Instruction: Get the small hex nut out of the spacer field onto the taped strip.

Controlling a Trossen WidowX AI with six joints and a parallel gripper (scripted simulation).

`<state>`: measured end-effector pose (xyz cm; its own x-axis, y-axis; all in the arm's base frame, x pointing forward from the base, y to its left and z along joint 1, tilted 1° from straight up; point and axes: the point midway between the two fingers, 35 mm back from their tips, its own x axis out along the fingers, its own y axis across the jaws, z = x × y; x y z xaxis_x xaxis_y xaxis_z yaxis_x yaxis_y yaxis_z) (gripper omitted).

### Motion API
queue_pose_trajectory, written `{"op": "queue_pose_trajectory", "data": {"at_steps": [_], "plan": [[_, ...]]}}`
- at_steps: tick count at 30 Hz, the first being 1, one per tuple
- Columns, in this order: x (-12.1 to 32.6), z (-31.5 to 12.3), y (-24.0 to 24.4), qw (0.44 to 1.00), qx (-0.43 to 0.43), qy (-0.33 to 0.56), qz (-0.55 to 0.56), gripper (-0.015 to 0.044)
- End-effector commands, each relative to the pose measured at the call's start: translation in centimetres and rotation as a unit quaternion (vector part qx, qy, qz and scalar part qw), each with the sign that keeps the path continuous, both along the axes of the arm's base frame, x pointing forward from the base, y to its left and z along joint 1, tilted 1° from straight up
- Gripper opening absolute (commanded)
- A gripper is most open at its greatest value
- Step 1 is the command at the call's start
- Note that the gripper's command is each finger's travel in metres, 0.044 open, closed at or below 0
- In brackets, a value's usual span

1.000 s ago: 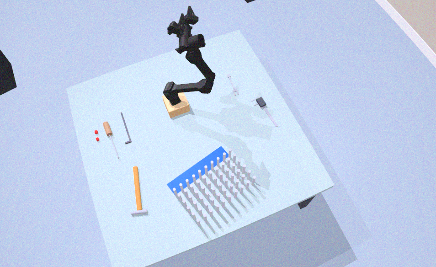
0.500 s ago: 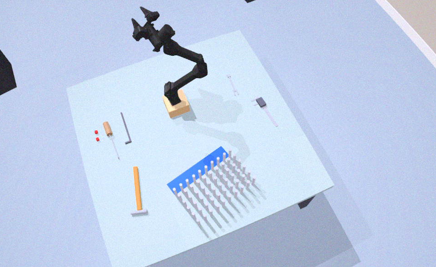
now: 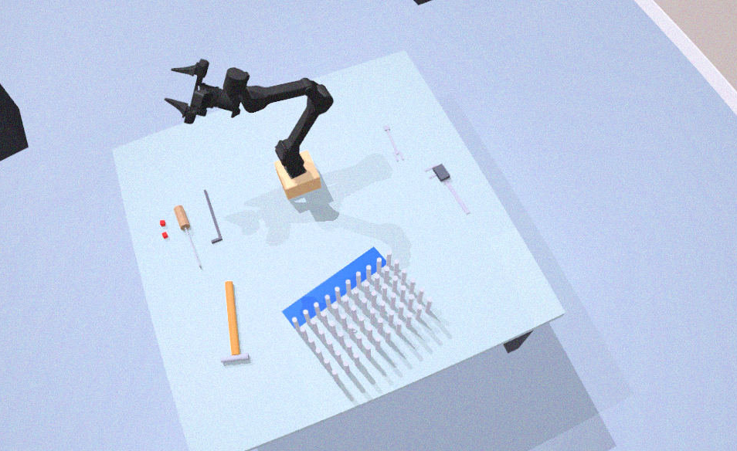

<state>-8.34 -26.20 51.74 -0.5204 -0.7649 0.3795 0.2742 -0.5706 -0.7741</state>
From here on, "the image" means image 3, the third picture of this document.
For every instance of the orange-handled hammer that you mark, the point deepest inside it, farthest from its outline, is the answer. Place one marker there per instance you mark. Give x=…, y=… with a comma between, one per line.
x=233, y=329

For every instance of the blue tape strip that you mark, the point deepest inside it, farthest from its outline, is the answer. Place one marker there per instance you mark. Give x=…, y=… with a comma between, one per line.
x=328, y=287

